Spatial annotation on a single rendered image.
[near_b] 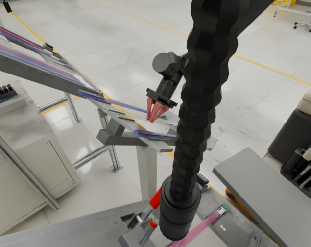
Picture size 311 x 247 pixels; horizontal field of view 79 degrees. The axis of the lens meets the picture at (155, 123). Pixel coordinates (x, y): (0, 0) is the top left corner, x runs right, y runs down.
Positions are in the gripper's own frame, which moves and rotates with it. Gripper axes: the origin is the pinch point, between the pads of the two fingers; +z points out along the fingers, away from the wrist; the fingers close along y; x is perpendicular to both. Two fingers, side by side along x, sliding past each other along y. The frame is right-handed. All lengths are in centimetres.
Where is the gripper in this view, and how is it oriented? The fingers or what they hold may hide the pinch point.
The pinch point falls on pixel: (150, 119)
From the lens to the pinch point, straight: 65.5
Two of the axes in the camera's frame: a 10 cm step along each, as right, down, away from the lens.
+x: 4.9, 1.1, 8.6
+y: 7.4, 4.8, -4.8
